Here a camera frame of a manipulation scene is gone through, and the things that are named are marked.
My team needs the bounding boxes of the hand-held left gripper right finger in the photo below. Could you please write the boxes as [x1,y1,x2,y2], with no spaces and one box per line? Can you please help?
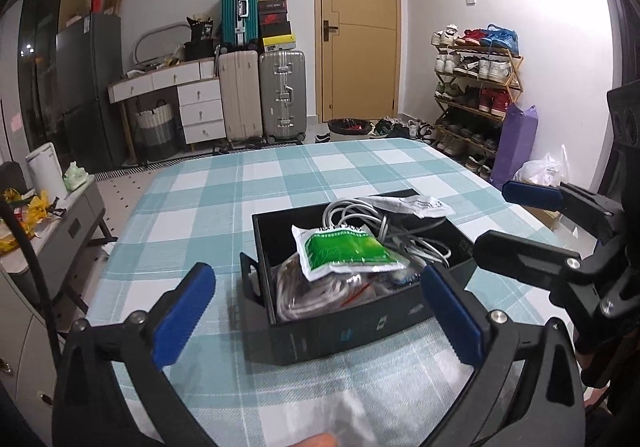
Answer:
[420,264,587,447]

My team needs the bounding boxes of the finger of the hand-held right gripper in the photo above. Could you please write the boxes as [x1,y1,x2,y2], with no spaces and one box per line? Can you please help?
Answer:
[472,229,597,295]
[502,179,620,242]

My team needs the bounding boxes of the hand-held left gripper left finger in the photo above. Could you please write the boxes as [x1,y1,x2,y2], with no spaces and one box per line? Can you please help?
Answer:
[52,262,217,447]

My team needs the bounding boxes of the white plush toy blue ear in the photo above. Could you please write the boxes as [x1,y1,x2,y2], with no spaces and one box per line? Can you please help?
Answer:
[385,268,421,288]

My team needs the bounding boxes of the black cardboard box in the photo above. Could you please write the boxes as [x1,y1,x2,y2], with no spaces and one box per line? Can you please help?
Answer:
[240,188,475,367]

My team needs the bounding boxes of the grey white medicine packet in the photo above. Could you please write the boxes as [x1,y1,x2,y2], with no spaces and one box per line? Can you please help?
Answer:
[372,194,456,218]

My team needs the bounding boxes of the bag of white laces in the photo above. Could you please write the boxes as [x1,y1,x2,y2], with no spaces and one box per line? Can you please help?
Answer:
[272,257,381,325]

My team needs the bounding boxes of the green medicine packet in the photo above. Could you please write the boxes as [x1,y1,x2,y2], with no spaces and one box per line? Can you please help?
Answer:
[291,223,405,283]

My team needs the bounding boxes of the white cable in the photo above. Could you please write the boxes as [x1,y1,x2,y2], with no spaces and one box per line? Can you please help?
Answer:
[320,197,453,273]

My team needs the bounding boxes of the white plastic bag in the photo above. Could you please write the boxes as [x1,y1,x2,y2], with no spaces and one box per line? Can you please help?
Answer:
[515,147,571,188]

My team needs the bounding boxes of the brown cardboard box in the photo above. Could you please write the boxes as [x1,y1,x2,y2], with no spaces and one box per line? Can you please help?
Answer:
[530,204,563,230]

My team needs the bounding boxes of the purple bag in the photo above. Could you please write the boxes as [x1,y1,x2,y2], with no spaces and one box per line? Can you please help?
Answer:
[490,104,538,190]

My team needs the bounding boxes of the teal checked tablecloth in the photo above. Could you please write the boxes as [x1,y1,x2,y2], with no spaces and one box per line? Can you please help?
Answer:
[87,137,608,447]

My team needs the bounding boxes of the wooden shoe rack with shoes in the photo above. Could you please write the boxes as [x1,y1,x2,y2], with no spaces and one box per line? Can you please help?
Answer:
[431,24,523,172]

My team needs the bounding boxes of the grey cabinet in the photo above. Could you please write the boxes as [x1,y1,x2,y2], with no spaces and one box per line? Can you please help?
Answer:
[0,174,118,308]

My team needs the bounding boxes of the shoes on floor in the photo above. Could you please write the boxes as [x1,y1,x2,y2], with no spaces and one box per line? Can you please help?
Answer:
[315,117,436,144]

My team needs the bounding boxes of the pale green tissue pack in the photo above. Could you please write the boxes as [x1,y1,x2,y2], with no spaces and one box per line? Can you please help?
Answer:
[62,162,91,190]

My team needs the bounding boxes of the yellow plastic bag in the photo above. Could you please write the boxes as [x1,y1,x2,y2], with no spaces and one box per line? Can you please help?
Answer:
[0,189,56,253]

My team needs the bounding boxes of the grey white laundry basket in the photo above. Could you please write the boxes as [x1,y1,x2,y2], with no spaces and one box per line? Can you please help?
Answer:
[136,99,180,160]

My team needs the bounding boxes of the red basin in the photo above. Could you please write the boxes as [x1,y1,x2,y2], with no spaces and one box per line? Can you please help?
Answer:
[327,118,373,135]

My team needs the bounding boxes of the white bin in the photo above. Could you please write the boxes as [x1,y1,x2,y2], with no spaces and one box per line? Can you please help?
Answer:
[26,143,68,202]

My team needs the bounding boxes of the white desk with drawers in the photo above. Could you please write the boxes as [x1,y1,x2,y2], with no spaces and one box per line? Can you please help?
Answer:
[108,58,227,162]

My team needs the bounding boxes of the beige suitcase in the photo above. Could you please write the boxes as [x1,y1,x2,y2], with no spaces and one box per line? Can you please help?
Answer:
[218,49,263,144]

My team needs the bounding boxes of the silver suitcase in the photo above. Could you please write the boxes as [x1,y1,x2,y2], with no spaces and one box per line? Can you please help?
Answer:
[258,49,307,144]

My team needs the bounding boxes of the grey refrigerator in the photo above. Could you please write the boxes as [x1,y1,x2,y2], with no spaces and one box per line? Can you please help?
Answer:
[55,13,126,170]

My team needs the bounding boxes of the wooden door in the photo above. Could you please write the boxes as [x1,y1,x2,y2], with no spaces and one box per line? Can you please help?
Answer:
[314,0,401,124]

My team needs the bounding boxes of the black bag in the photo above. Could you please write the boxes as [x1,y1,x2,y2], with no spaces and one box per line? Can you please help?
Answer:
[186,17,221,60]

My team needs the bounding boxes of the oval grey hoop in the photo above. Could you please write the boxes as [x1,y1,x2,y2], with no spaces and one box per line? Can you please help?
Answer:
[134,23,193,65]

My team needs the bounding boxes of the dark glass cabinet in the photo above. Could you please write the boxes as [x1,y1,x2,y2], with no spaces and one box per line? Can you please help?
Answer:
[17,0,68,162]

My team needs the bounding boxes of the stack of shoe boxes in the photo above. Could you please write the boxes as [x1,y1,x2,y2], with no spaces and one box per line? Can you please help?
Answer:
[257,0,296,52]

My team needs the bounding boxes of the teal suitcase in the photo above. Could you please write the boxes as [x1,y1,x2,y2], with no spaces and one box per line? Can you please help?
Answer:
[221,0,259,50]

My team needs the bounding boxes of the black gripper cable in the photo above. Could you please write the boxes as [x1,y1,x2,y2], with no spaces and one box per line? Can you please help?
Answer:
[0,199,63,353]

